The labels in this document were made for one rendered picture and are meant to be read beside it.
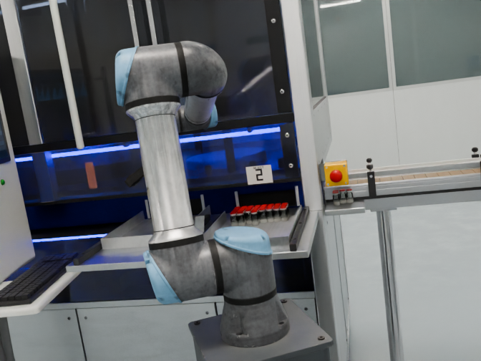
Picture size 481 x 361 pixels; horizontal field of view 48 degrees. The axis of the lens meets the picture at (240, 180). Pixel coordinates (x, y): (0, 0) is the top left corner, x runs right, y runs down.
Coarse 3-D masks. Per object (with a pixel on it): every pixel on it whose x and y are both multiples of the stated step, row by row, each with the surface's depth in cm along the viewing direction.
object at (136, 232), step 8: (208, 208) 192; (136, 216) 193; (144, 216) 200; (128, 224) 186; (136, 224) 192; (144, 224) 192; (112, 232) 174; (120, 232) 180; (128, 232) 184; (136, 232) 182; (144, 232) 181; (152, 232) 179; (104, 240) 167; (112, 240) 166; (120, 240) 165; (128, 240) 165; (136, 240) 164; (144, 240) 164; (104, 248) 167; (112, 248) 166; (120, 248) 166
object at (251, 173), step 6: (246, 168) 180; (252, 168) 179; (258, 168) 179; (264, 168) 178; (270, 168) 178; (252, 174) 180; (264, 174) 179; (270, 174) 178; (252, 180) 180; (264, 180) 179; (270, 180) 179
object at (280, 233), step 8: (224, 216) 179; (296, 216) 161; (216, 224) 169; (224, 224) 176; (248, 224) 172; (264, 224) 169; (272, 224) 168; (280, 224) 167; (288, 224) 166; (296, 224) 159; (208, 232) 160; (272, 232) 160; (280, 232) 158; (288, 232) 145; (272, 240) 143; (280, 240) 143; (288, 240) 142; (272, 248) 144; (280, 248) 143; (288, 248) 143
